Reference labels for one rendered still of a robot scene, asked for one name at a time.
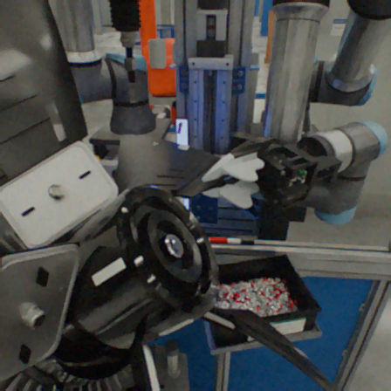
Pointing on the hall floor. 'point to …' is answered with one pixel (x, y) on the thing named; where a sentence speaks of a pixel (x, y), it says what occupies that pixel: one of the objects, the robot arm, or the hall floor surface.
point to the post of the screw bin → (221, 371)
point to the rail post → (379, 299)
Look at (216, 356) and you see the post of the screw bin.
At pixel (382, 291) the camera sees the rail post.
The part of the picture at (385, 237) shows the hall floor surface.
